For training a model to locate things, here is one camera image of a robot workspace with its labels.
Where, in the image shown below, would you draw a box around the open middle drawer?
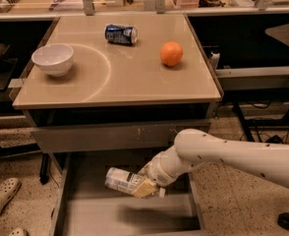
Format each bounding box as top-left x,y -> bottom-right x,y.
49,149 -> 217,236

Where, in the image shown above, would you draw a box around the white bowl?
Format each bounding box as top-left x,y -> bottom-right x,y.
31,43 -> 74,77

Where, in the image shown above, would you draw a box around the grey drawer cabinet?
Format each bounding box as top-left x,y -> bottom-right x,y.
8,13 -> 225,236

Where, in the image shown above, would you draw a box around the blue soda can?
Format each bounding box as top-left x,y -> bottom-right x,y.
104,25 -> 138,45

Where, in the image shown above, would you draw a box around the beige clog upper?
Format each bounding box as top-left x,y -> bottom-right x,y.
0,178 -> 21,214

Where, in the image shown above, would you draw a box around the blue label plastic bottle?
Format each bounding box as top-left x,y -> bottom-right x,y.
104,166 -> 167,199

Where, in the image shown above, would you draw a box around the black table leg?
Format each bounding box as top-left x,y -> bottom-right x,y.
233,102 -> 255,142

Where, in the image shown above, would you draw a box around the orange fruit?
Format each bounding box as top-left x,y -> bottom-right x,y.
160,41 -> 184,67

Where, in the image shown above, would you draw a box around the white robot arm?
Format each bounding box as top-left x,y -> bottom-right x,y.
132,129 -> 289,198

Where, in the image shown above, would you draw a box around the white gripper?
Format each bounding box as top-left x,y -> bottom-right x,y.
133,155 -> 177,198

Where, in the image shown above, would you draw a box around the black chair base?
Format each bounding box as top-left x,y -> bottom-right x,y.
277,212 -> 289,230

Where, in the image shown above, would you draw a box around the beige clog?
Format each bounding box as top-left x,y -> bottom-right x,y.
0,178 -> 21,214
7,227 -> 28,236

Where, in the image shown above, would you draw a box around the beige clog lower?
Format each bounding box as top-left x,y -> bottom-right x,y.
7,227 -> 28,236

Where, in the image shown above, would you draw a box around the black floor cables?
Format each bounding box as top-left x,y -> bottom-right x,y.
238,115 -> 289,146

